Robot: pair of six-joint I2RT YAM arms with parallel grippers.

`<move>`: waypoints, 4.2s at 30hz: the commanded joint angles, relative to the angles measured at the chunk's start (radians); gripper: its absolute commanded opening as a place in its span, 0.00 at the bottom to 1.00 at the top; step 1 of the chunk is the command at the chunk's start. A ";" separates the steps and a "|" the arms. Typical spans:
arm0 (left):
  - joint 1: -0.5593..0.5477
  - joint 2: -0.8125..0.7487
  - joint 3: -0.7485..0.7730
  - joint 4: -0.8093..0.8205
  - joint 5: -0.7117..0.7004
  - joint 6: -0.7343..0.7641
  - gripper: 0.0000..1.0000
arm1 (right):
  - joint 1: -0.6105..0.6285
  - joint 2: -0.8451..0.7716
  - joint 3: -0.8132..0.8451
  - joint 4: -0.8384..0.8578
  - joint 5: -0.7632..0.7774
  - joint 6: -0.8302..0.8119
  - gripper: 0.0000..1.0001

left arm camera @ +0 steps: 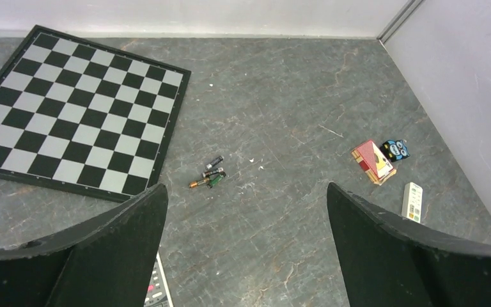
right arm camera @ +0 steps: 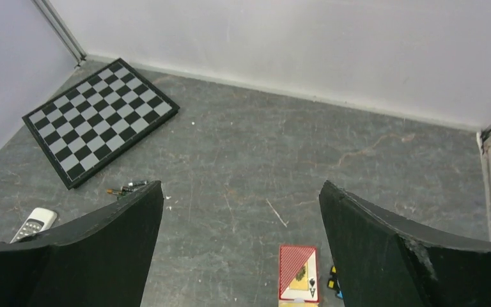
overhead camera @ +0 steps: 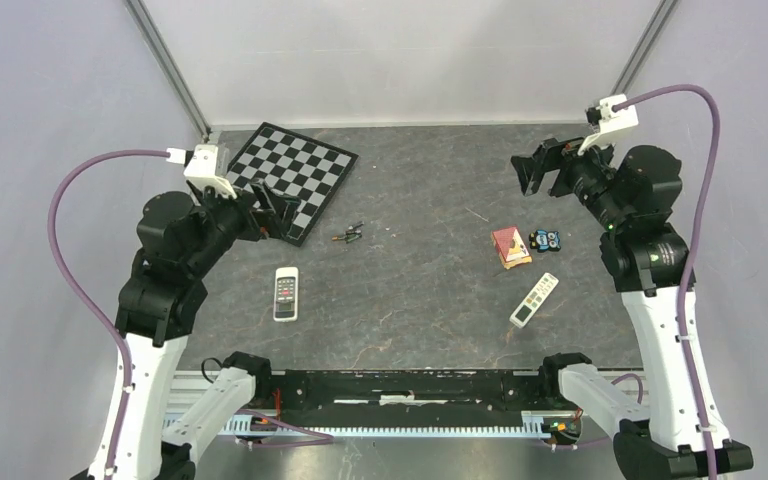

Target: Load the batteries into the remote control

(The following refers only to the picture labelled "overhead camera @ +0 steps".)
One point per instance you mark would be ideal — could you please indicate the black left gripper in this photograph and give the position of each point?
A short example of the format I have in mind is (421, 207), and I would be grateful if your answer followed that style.
(284, 206)

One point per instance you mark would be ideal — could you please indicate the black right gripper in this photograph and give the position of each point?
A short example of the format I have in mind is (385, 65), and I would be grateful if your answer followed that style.
(553, 154)

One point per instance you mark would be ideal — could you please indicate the white remote with dark buttons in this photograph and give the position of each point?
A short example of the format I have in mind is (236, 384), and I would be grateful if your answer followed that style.
(285, 302)

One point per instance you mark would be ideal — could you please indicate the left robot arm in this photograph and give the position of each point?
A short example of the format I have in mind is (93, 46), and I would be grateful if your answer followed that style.
(183, 236)

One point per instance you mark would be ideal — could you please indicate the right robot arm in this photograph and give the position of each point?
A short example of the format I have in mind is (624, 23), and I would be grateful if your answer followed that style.
(678, 434)

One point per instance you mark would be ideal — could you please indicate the white slim remote control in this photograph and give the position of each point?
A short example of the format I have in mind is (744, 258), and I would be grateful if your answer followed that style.
(533, 300)

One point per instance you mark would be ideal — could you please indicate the black white chessboard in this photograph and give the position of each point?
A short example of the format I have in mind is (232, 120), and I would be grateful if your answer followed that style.
(293, 164)

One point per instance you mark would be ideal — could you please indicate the blue owl figurine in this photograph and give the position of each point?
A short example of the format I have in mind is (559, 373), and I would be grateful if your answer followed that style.
(542, 241)

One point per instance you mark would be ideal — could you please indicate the red playing card box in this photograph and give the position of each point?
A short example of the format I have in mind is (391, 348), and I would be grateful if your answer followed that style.
(511, 247)

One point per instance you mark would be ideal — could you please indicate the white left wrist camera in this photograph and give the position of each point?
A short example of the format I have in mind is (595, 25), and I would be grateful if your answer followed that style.
(205, 169)

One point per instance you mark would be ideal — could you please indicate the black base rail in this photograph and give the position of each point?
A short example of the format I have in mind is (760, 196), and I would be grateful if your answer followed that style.
(406, 398)

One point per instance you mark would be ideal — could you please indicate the white cable duct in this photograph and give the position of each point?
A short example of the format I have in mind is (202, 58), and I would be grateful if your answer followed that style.
(528, 427)

